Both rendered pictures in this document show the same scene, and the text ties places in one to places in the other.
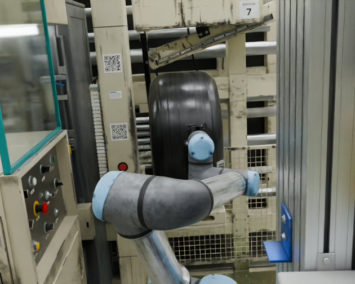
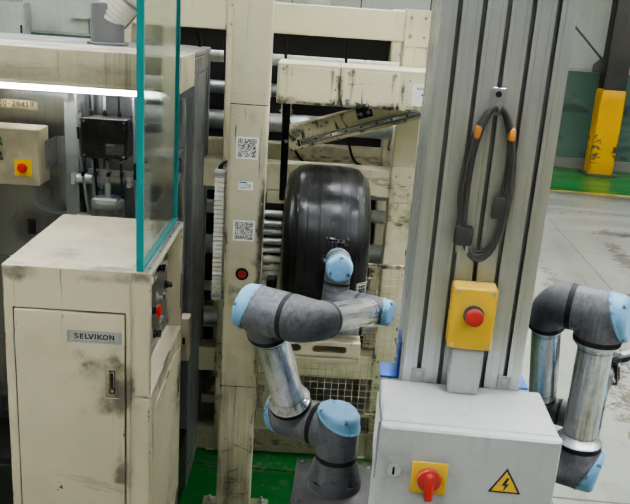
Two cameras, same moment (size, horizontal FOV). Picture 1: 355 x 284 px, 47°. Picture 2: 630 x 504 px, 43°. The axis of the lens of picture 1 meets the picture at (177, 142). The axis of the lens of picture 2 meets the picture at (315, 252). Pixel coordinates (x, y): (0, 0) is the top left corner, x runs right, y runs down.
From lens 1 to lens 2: 1.01 m
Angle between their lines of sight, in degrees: 2
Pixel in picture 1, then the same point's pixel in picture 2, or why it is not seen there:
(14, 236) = (135, 335)
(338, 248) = (428, 365)
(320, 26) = (427, 206)
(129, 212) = (266, 322)
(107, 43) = (244, 123)
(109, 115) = (234, 209)
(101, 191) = (242, 300)
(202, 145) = (340, 266)
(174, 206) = (307, 322)
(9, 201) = (137, 299)
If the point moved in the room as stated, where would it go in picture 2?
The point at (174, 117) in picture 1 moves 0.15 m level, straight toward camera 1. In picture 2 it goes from (313, 224) to (313, 237)
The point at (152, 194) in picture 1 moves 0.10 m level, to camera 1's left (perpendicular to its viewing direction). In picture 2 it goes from (289, 309) to (246, 306)
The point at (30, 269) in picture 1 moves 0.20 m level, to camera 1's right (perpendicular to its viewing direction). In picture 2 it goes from (146, 371) to (218, 376)
